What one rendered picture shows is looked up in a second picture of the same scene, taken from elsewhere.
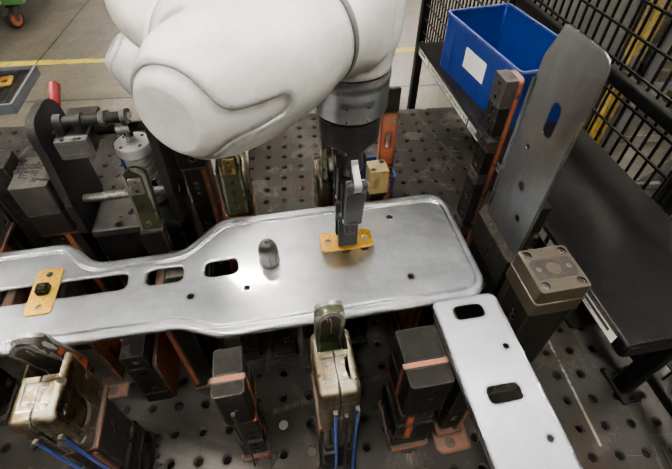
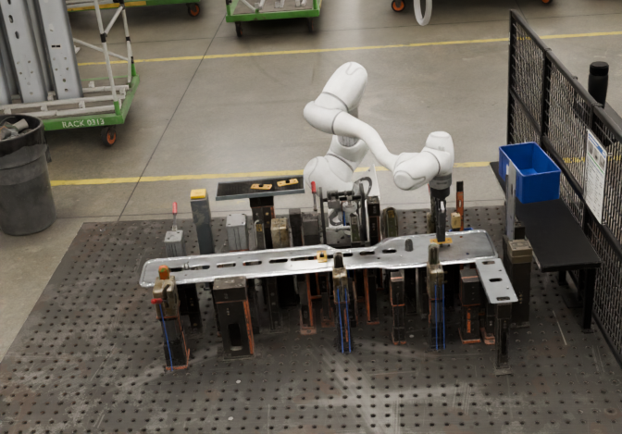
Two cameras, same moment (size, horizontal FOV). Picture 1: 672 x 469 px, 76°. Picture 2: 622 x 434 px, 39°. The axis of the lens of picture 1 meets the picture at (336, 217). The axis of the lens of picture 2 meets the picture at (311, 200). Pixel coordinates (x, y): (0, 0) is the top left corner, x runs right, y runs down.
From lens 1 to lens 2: 2.81 m
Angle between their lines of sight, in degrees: 21
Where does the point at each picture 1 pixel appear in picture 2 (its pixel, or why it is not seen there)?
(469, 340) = (486, 268)
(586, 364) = (571, 320)
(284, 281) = (415, 254)
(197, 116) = (408, 179)
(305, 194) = not seen: hidden behind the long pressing
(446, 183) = not seen: hidden behind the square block
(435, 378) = (472, 279)
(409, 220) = (469, 238)
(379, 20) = (445, 161)
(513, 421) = (496, 285)
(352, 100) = (440, 181)
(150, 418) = not seen: hidden behind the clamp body
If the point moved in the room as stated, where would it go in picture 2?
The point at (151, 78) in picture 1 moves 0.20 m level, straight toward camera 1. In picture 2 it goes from (400, 173) to (423, 197)
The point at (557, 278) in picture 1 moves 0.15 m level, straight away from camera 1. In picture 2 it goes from (519, 246) to (544, 231)
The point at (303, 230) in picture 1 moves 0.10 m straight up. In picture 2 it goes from (422, 241) to (422, 218)
